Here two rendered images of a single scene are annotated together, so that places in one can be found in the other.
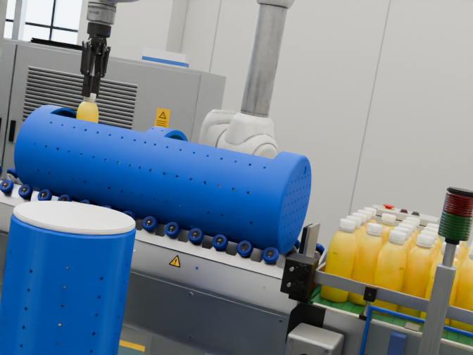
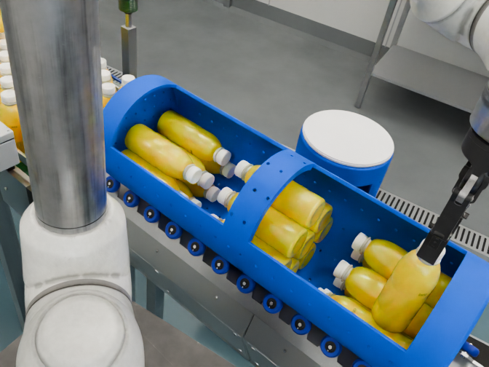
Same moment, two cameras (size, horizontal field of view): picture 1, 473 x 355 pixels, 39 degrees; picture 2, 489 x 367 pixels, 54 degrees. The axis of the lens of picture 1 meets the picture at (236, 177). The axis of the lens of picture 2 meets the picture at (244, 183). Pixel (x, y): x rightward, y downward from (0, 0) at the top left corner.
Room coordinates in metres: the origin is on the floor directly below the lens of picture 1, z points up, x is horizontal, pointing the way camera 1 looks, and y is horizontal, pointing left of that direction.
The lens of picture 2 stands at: (2.76, 0.30, 1.84)
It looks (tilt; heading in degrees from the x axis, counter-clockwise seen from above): 41 degrees down; 191
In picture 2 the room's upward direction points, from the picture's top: 10 degrees clockwise
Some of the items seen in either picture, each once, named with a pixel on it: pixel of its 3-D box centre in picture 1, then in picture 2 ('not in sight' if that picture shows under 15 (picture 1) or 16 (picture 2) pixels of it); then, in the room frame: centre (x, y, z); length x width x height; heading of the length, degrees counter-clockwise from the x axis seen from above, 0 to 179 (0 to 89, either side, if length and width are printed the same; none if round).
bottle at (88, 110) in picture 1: (86, 127); (407, 287); (2.16, 0.51, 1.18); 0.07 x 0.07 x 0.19
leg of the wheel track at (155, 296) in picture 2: not in sight; (155, 291); (1.77, -0.14, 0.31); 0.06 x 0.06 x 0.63; 69
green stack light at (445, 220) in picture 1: (455, 225); (127, 1); (1.34, -0.46, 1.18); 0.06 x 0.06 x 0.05
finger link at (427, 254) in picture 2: (95, 86); (434, 245); (2.18, 0.50, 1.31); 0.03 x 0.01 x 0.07; 69
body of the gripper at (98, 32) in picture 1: (98, 38); (484, 161); (2.16, 0.51, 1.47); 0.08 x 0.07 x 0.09; 159
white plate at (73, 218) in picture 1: (75, 216); (348, 136); (1.51, 0.35, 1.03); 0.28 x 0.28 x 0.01
